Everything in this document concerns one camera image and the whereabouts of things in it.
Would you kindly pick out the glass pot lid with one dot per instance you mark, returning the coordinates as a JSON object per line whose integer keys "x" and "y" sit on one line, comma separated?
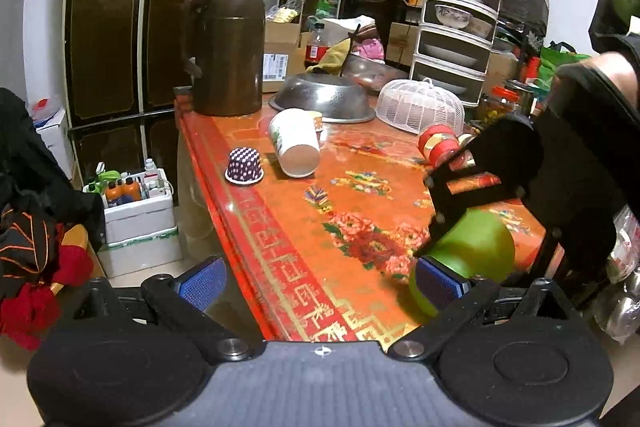
{"x": 370, "y": 74}

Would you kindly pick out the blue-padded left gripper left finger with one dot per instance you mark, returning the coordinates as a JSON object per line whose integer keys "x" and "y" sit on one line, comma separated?
{"x": 180, "y": 303}

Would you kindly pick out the cola bottle red label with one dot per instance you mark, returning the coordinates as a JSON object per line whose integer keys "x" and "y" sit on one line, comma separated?
{"x": 316, "y": 46}

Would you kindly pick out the red lidded plastic jar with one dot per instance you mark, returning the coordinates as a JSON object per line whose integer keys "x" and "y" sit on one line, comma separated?
{"x": 438, "y": 142}

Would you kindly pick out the blue white porcelain bowl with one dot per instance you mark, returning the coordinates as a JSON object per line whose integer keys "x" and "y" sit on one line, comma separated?
{"x": 451, "y": 16}

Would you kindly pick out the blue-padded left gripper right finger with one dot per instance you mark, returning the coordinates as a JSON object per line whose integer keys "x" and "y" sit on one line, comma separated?
{"x": 460, "y": 304}

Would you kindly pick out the green shopping bag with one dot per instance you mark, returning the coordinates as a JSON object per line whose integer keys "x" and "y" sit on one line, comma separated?
{"x": 556, "y": 55}

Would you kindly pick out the white paper cup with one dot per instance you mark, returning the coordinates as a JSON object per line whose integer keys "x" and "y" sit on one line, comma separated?
{"x": 295, "y": 142}

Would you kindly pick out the red lid pickle jar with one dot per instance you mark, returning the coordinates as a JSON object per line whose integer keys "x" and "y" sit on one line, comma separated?
{"x": 496, "y": 103}

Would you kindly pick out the brown thermos jug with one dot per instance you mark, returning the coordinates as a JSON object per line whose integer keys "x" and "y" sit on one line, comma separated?
{"x": 222, "y": 49}

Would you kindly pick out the green plastic cup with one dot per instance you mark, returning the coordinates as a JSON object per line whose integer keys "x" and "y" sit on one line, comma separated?
{"x": 479, "y": 245}

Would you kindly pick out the cardboard box with label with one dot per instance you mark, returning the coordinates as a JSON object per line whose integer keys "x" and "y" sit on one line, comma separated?
{"x": 283, "y": 57}

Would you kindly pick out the red floral tablecloth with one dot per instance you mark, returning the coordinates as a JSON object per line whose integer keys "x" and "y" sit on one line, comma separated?
{"x": 324, "y": 258}

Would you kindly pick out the purple polka dot cupcake liner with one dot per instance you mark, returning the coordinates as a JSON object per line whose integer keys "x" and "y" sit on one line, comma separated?
{"x": 244, "y": 166}

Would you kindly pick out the white tiered dish rack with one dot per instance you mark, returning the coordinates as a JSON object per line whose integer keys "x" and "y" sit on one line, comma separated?
{"x": 453, "y": 46}

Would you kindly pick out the white foam box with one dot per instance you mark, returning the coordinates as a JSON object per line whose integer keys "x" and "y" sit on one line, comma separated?
{"x": 141, "y": 230}

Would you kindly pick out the dark wooden cabinet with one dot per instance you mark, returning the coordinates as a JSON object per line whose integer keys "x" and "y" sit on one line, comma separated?
{"x": 122, "y": 65}

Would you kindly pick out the white mesh food cover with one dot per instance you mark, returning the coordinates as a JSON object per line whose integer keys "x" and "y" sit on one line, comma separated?
{"x": 412, "y": 106}

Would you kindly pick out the steel colander bowl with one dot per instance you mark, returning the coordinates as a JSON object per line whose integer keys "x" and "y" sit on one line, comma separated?
{"x": 339, "y": 99}

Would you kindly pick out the orange polka dot cupcake liner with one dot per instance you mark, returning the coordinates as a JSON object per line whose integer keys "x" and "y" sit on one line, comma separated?
{"x": 317, "y": 119}

